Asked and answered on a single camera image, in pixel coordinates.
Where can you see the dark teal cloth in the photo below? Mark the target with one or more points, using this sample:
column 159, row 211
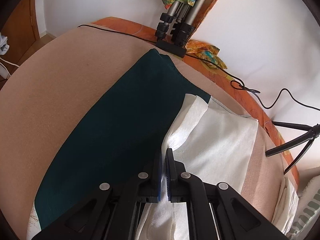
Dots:
column 117, row 130

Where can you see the white striped towel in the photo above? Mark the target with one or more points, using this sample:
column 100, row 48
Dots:
column 308, row 205

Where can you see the small black tripod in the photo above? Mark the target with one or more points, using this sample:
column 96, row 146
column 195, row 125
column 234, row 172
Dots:
column 297, row 140

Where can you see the beige blanket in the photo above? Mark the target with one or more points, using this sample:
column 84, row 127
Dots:
column 50, row 92

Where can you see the orange patterned sheet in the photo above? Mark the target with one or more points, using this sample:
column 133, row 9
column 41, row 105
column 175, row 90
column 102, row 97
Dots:
column 252, row 100

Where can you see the wooden door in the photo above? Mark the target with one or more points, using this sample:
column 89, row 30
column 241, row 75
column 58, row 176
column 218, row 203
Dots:
column 21, row 22

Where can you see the black rectangular device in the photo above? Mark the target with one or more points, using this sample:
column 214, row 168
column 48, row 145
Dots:
column 171, row 48

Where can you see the white cloth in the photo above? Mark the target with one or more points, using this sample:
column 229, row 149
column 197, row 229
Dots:
column 215, row 140
column 285, row 205

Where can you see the grey tripod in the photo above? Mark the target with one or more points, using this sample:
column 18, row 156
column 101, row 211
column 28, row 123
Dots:
column 180, row 17

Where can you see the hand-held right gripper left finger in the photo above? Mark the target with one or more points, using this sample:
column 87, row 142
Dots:
column 159, row 180

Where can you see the white folded cloth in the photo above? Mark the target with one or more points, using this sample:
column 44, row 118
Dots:
column 285, row 205

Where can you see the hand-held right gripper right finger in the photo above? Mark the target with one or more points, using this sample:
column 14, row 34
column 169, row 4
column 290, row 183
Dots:
column 168, row 177

